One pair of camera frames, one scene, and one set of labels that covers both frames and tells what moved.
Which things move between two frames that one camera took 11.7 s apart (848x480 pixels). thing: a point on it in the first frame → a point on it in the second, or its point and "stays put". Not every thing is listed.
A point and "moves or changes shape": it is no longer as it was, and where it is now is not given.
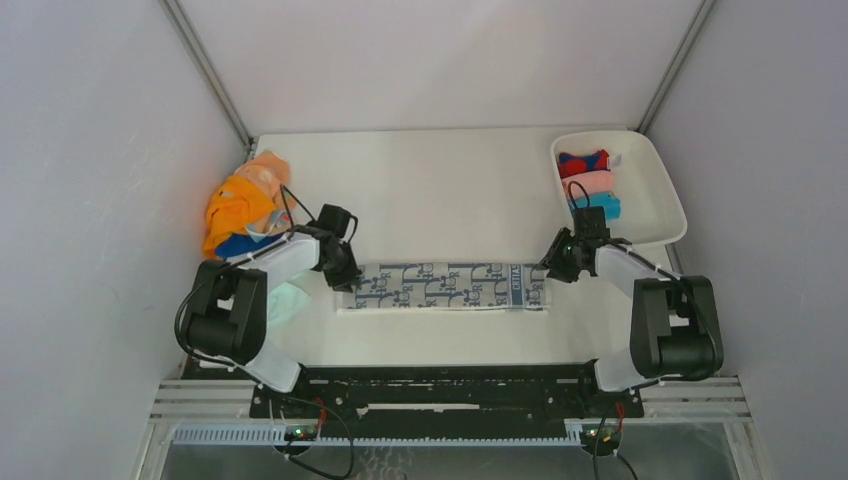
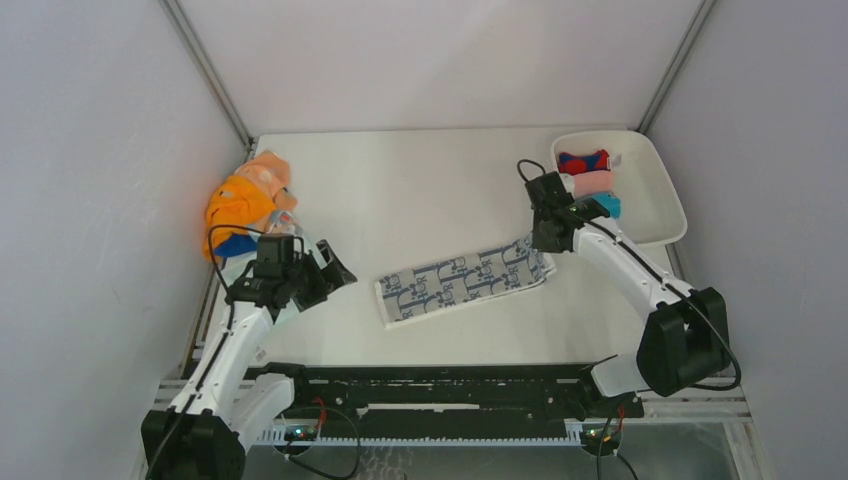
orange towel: [259, 188] stays put
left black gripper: [342, 282] → [334, 274]
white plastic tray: [650, 211] stays put
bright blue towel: [608, 201] stays put
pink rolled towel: [589, 182] stays put
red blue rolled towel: [569, 163] stays put
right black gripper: [554, 261] → [538, 243]
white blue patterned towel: [451, 286] moves or changes shape
